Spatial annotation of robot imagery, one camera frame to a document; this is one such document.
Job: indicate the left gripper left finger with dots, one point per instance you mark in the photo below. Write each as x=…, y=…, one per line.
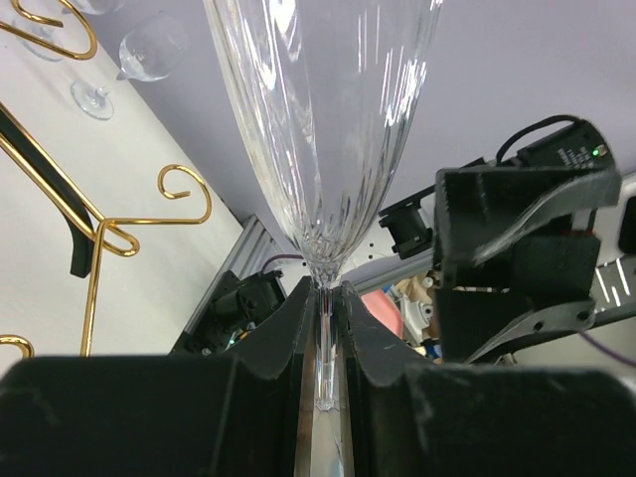
x=245, y=412

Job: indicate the pink tray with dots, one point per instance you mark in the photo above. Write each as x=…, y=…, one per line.
x=384, y=310

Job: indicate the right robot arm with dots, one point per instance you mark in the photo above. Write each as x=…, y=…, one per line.
x=570, y=142

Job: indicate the black mounting base plate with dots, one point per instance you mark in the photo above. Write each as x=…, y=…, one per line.
x=236, y=307

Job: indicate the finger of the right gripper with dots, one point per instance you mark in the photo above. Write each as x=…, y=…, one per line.
x=484, y=210
x=478, y=327

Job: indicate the ribbed champagne flute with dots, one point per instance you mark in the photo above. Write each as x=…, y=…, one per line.
x=324, y=94

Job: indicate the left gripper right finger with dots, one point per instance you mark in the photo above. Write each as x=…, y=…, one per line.
x=406, y=416

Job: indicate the aluminium frame rail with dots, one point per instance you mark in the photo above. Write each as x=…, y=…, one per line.
x=255, y=251

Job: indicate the clear wine glass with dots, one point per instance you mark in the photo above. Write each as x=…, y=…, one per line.
x=56, y=36
x=149, y=52

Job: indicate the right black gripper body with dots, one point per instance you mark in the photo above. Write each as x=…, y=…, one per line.
x=554, y=261

